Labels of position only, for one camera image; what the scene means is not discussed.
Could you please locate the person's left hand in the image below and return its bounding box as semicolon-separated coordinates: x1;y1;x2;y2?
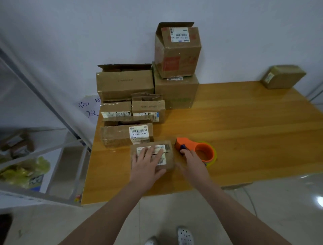
130;146;167;193

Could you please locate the person's right hand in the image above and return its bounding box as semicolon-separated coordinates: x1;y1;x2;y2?
177;148;210;187

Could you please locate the blue orange tape dispenser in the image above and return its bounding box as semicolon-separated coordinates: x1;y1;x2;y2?
175;136;217;166

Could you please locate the squat red-printed cardboard box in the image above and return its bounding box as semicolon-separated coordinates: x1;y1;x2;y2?
130;140;176;172

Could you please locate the box barcode label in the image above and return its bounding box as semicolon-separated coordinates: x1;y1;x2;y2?
100;122;154;147

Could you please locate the stack of cardboard boxes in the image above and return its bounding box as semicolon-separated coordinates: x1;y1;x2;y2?
96;22;202;126

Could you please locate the small brown cardboard box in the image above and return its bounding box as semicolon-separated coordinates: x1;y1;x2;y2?
261;65;307;90

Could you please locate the person's left forearm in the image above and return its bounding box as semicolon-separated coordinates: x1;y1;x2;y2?
58;182;149;245

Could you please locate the person's right forearm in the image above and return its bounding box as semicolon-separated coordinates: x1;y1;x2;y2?
194;177;293;245

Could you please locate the wooden table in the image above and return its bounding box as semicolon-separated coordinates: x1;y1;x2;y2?
81;81;323;205

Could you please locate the grey metal shelf rack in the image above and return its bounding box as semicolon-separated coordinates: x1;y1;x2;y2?
0;45;93;207

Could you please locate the yellow plastic bag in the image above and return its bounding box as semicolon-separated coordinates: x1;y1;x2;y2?
0;156;51;188

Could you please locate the small open carton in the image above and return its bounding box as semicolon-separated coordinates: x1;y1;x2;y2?
0;131;33;157

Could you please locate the white paper wall sign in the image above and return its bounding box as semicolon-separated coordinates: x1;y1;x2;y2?
77;96;102;119

